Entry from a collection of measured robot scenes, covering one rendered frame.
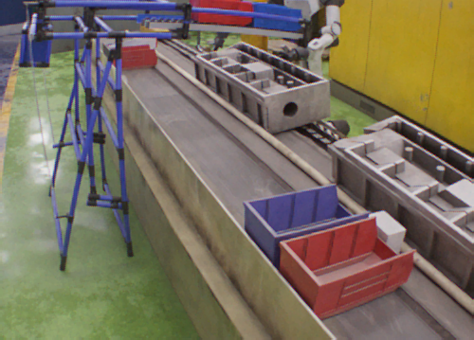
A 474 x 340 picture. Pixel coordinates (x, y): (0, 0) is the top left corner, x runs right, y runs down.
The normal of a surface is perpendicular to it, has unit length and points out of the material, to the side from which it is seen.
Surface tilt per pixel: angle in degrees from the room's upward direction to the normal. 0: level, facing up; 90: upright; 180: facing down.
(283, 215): 88
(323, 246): 88
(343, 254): 88
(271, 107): 90
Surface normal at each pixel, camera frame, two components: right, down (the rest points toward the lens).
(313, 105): 0.41, 0.42
